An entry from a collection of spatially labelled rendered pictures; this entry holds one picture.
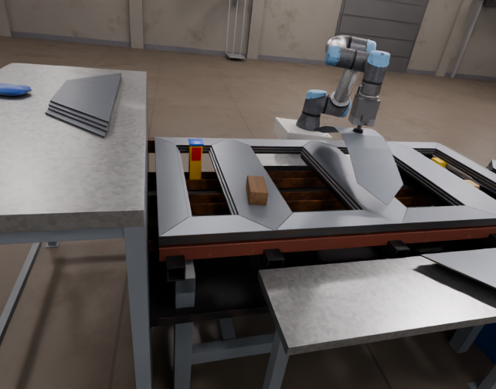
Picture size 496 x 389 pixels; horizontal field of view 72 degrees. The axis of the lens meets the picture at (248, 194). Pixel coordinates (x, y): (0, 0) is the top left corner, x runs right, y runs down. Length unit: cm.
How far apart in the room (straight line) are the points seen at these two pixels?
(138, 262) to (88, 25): 952
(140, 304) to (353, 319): 53
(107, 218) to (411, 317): 80
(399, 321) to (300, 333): 28
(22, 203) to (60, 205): 7
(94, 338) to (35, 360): 24
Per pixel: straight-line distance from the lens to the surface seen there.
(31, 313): 204
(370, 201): 133
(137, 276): 82
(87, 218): 73
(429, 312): 111
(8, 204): 78
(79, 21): 1019
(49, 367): 182
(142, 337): 97
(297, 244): 110
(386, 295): 109
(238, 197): 116
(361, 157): 135
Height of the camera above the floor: 143
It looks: 30 degrees down
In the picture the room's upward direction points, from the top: 8 degrees clockwise
